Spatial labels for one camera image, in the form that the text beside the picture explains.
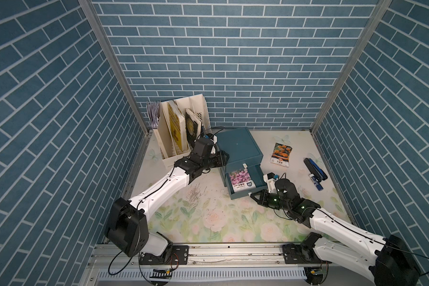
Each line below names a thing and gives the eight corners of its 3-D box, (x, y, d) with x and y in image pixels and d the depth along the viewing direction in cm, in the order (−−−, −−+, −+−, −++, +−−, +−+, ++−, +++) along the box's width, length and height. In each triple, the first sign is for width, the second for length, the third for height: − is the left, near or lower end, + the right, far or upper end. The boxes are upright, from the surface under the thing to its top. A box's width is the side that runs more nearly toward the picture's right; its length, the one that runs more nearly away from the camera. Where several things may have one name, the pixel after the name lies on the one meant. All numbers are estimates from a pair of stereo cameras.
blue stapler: (323, 180, 100) (325, 178, 97) (308, 160, 109) (310, 158, 106) (325, 180, 100) (328, 177, 98) (310, 160, 109) (312, 157, 107)
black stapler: (316, 182, 98) (318, 180, 96) (302, 161, 108) (304, 158, 105) (320, 181, 99) (322, 179, 96) (306, 160, 108) (308, 157, 106)
